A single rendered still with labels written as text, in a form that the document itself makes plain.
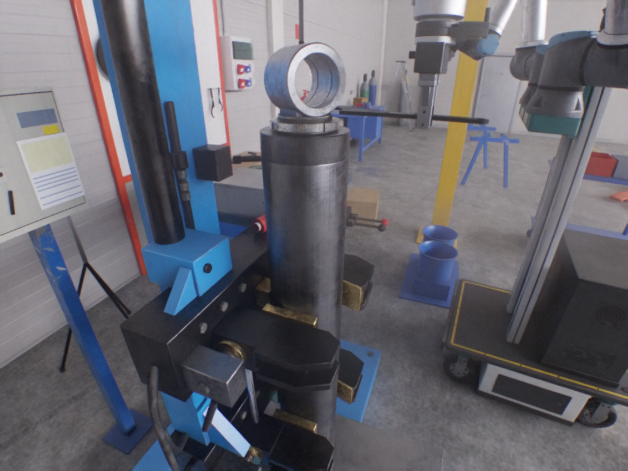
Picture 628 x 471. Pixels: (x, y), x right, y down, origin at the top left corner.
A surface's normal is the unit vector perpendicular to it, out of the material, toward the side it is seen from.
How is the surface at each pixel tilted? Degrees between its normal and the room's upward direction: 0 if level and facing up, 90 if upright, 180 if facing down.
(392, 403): 0
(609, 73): 120
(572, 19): 90
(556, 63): 90
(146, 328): 0
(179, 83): 90
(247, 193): 90
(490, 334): 0
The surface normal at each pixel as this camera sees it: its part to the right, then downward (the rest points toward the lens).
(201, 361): 0.00, -0.89
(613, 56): -0.76, 0.63
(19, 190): 0.93, 0.17
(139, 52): 0.76, 0.30
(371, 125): -0.37, 0.42
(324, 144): 0.42, 0.41
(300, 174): -0.09, 0.45
